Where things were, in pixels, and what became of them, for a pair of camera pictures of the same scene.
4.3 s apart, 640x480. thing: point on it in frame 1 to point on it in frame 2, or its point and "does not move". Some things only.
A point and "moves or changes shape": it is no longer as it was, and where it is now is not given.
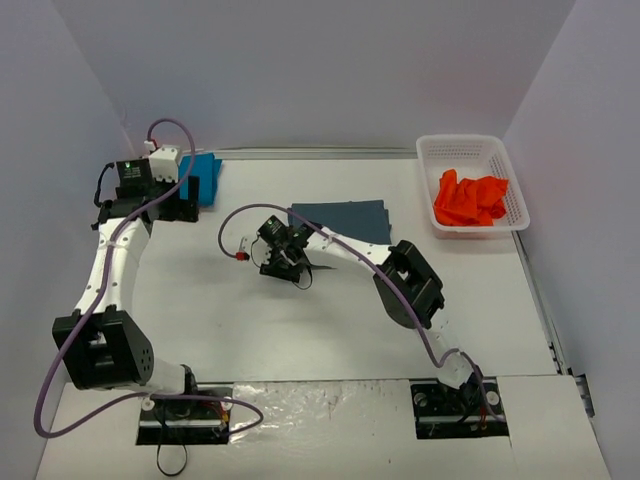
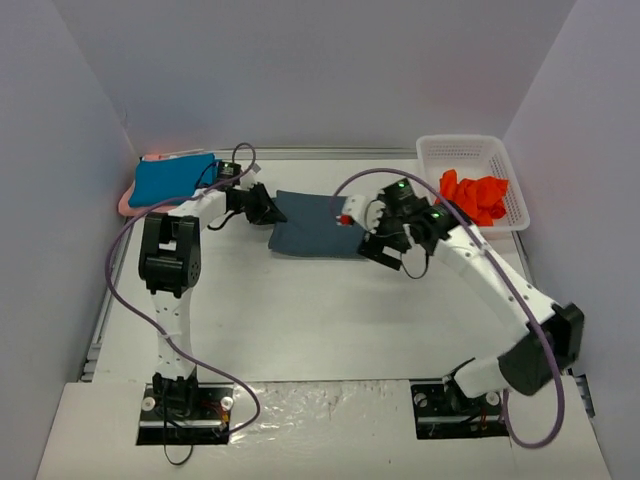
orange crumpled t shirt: [477, 201] does not move
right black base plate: [475, 410] does not move
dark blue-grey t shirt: [357, 221] moves or changes shape
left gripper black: [188, 198] to [255, 204]
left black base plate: [186, 421] does not move
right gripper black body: [279, 267] to [382, 239]
